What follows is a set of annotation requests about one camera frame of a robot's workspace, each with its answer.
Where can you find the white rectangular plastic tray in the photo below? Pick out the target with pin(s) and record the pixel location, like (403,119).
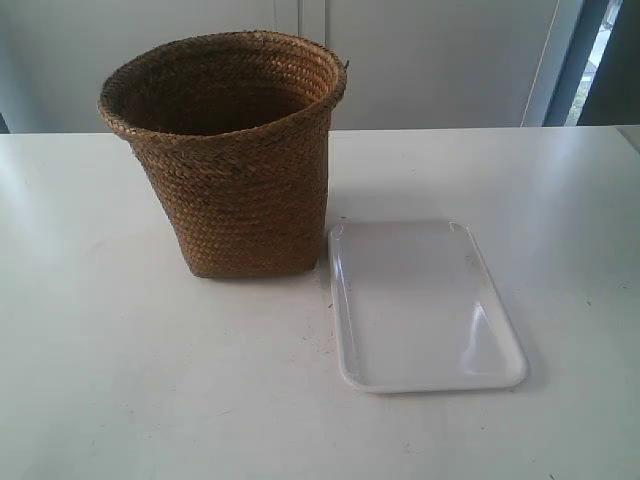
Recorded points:
(416,310)

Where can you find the brown woven wicker basket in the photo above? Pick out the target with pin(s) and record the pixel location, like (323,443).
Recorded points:
(232,132)

